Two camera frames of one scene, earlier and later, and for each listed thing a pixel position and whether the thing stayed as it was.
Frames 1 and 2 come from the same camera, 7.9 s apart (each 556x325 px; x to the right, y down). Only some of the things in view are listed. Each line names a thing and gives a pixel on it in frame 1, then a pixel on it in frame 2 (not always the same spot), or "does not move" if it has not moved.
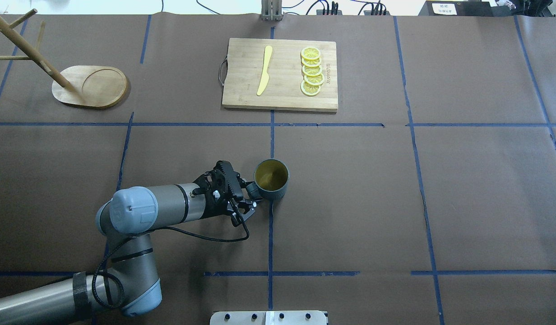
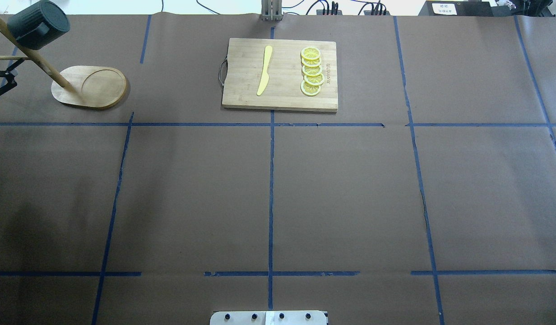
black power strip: [320, 12] does not move
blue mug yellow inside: [271, 177] to [38, 23]
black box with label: [456, 8] does not move
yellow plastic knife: [267, 53] does not move
